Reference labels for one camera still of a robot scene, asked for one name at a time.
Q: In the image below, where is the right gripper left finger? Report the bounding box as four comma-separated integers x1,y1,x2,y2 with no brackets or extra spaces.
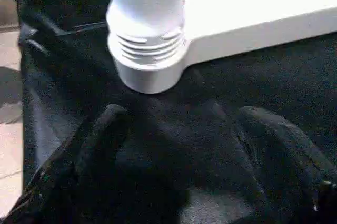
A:
0,103,133,224

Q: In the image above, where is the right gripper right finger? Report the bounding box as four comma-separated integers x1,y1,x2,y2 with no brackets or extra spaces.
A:
234,106,337,224

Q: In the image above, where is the white plastic table top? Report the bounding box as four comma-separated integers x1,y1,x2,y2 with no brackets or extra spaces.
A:
113,0,337,94

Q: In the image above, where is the white plastic table leg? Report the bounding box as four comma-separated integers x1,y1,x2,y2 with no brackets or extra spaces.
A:
105,0,189,72

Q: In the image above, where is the black work mat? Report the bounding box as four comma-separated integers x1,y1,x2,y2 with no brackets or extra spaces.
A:
16,0,337,224

